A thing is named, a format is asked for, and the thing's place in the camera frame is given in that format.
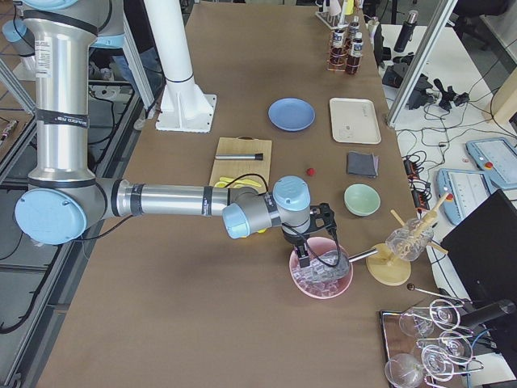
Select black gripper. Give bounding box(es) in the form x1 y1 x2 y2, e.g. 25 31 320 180
282 203 335 268

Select blue plate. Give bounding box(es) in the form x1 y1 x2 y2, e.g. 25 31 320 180
268 98 316 132

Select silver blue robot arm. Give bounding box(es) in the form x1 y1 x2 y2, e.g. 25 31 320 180
15 1 337 267

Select metal ice scoop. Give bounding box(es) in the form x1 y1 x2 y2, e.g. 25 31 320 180
310 248 378 282

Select pink bowl with ice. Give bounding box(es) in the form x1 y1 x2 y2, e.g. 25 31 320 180
289 237 353 299

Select green ceramic bowl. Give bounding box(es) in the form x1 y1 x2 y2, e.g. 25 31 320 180
343 183 380 217

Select wooden mug tree stand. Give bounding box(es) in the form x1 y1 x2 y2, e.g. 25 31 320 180
366 194 453 286

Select clear glass mug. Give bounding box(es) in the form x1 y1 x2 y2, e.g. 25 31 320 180
385 218 434 262

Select grey folded cloth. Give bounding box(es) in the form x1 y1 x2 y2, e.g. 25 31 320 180
347 151 379 178

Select beige plastic tray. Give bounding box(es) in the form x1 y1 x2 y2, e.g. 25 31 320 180
330 97 381 145

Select wine glass rack tray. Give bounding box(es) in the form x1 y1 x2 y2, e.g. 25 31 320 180
379 297 484 387

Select near blue teach pendant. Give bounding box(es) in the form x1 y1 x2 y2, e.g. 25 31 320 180
436 169 495 226

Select blue teach pendant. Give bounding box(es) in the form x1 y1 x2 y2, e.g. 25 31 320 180
466 137 517 190
436 169 495 226

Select black monitor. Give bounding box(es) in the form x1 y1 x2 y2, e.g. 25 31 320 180
441 189 516 304

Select front dark drink bottle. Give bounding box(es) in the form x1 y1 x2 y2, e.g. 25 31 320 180
346 32 364 74

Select dark drink bottle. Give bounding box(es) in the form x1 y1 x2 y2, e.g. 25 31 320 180
346 32 364 74
327 25 347 71
347 15 359 40

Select middle dark drink bottle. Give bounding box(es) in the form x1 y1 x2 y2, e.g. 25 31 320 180
327 25 347 71

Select far blue teach pendant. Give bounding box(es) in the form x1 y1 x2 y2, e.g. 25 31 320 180
466 137 517 190

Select rear dark drink bottle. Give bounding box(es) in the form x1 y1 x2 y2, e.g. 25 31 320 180
347 15 359 40

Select white cup rack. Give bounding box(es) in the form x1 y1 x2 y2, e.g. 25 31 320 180
315 0 348 30

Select black thermos bottle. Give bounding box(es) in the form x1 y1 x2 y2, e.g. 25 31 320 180
393 10 418 53

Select pink cup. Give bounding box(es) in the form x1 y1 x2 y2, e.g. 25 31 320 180
324 0 342 16

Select yellow cup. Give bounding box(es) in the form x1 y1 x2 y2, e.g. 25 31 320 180
343 0 355 15

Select grey handled knife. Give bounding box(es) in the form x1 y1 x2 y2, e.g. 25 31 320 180
215 153 264 161

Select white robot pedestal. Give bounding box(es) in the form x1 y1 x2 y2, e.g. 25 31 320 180
145 0 216 133

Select copper wire bottle rack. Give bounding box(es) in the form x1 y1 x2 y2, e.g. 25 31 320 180
326 24 364 75

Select aluminium frame post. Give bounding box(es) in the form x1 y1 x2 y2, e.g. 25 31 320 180
386 0 457 128

